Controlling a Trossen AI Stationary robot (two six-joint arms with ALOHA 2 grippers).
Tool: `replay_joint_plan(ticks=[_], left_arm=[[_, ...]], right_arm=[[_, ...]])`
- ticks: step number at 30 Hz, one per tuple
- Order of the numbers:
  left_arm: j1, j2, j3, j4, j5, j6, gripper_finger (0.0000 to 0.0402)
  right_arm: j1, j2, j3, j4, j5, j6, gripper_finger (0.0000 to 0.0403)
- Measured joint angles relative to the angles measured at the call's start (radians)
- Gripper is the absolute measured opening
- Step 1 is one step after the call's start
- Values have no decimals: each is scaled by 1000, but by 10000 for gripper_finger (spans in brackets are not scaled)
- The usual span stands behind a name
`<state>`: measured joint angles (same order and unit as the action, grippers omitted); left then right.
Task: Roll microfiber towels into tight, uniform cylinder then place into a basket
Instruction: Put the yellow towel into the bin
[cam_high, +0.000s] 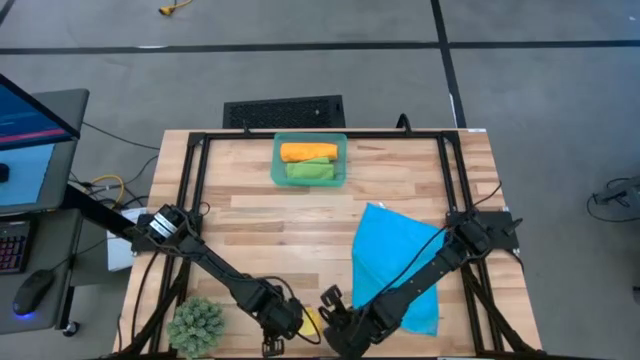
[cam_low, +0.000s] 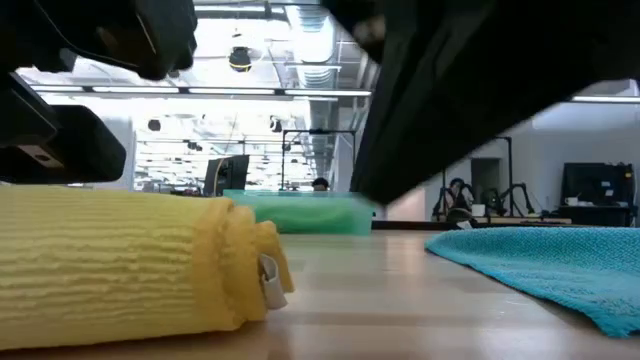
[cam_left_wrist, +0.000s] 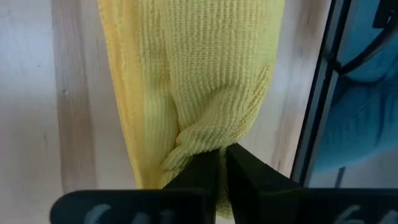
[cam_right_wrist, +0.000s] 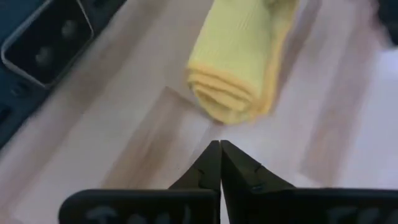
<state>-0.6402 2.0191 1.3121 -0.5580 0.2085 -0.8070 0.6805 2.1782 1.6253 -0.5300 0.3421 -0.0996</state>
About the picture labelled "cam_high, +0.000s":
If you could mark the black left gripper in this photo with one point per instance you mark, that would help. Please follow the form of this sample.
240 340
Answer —
280 315

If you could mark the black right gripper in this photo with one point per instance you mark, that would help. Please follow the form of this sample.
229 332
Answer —
350 330

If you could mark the yellow microfiber towel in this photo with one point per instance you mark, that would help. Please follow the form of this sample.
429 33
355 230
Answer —
310 322

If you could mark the blue microfiber towel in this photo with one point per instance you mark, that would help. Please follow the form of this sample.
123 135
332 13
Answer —
385 250

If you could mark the green microfiber towel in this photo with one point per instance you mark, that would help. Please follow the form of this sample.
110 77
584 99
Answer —
310 171

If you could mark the orange microfiber towel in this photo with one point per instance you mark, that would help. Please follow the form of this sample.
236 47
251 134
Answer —
309 151

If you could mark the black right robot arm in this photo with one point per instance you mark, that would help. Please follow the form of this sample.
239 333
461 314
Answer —
435 270

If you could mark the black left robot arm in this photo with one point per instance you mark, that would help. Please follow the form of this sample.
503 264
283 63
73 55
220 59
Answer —
210 260

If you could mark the teal translucent plastic basket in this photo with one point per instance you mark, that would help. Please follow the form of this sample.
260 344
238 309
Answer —
276 175

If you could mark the artificial plant in pot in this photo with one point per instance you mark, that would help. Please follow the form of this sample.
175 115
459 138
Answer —
196 327

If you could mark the white box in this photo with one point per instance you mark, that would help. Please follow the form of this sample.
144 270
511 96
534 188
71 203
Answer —
119 252

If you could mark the black floor vent grille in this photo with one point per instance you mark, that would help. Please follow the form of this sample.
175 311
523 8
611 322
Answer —
285 112

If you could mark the black caster wheel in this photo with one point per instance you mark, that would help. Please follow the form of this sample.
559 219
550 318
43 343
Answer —
70 328

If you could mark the black computer mouse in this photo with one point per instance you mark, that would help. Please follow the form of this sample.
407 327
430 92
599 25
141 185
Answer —
32 292

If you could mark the grey desk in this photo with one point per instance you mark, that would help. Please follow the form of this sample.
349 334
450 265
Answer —
45 235

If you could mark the black keyboard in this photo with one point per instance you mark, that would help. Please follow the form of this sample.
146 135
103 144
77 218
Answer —
12 247

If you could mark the computer monitor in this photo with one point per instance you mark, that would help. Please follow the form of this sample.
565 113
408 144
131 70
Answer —
65 150

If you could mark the monitor with blue screen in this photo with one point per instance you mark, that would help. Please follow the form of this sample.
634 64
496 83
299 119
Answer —
25 120

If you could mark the black aluminium table frame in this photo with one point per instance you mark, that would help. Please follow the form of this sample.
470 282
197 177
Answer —
230 135

